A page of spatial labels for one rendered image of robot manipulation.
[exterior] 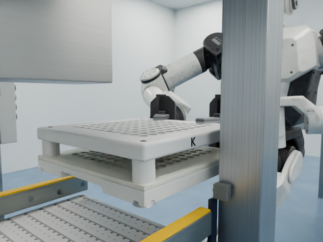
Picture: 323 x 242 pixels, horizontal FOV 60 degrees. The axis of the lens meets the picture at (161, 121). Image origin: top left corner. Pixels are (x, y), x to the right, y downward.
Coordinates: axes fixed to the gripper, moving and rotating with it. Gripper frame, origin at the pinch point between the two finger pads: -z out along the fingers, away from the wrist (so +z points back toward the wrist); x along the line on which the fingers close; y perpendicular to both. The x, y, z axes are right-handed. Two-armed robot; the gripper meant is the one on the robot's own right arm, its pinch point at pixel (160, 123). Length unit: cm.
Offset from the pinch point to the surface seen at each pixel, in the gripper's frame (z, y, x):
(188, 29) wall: 561, 27, -153
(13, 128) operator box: 36, 61, 6
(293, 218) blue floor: 179, -85, 94
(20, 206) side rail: -19.1, 19.6, 12.1
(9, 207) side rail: -20.5, 20.5, 11.7
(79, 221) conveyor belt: -20.5, 9.1, 13.1
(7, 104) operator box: 34, 62, -2
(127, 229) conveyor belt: -22.0, 1.1, 13.0
